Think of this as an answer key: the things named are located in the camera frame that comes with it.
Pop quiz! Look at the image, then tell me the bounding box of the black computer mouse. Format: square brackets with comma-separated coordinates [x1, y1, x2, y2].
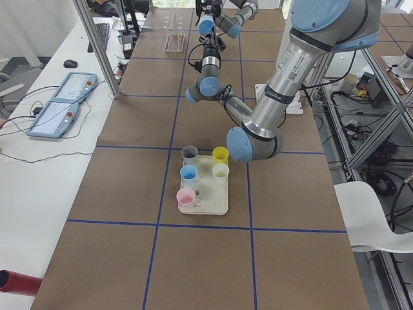
[63, 59, 78, 68]

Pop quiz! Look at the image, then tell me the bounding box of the yellow plastic cup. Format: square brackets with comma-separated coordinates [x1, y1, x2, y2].
[212, 146, 229, 165]

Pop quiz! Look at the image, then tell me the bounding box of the black keyboard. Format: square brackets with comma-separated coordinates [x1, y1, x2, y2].
[95, 23, 110, 50]

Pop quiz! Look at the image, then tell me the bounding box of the pale green plastic cup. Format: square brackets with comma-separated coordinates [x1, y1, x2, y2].
[212, 163, 230, 185]

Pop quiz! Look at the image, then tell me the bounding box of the black pendant cable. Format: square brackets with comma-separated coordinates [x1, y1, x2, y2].
[0, 80, 107, 164]

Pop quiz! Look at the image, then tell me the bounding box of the pale blue plastic cup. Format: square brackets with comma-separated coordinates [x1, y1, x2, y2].
[198, 14, 215, 36]

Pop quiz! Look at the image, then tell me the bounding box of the far teach pendant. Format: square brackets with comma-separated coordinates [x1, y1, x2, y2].
[52, 72, 97, 102]

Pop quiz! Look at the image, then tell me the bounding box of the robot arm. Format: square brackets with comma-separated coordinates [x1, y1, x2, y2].
[185, 1, 381, 162]
[196, 0, 259, 38]

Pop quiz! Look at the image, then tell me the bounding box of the pink plastic cup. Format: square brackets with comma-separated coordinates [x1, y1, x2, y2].
[176, 187, 196, 207]

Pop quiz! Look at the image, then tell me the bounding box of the teach pendant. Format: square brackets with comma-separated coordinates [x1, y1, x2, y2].
[52, 72, 97, 102]
[26, 100, 79, 139]

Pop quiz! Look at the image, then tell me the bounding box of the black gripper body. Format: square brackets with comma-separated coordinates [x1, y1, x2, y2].
[196, 0, 223, 16]
[199, 32, 225, 57]

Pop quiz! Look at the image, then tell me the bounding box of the white plastic tray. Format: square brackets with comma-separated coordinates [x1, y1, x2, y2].
[178, 155, 228, 215]

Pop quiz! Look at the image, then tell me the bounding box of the white wire cup rack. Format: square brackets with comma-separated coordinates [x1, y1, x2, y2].
[164, 12, 185, 52]

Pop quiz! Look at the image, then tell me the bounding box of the red cylinder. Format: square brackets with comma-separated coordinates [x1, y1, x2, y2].
[1, 270, 43, 296]

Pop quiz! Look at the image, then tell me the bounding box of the grey plastic cup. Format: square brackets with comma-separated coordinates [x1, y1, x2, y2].
[181, 145, 198, 165]

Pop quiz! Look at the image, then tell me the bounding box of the light blue plastic cup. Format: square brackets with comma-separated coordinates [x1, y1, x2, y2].
[180, 165, 197, 187]

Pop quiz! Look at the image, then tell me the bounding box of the aluminium frame post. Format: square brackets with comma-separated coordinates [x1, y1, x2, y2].
[72, 0, 121, 99]

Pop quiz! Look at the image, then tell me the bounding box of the white chair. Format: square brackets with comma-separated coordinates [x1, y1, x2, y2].
[334, 181, 412, 254]

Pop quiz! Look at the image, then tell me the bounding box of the near teach pendant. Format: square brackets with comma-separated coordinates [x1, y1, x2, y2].
[26, 100, 79, 139]

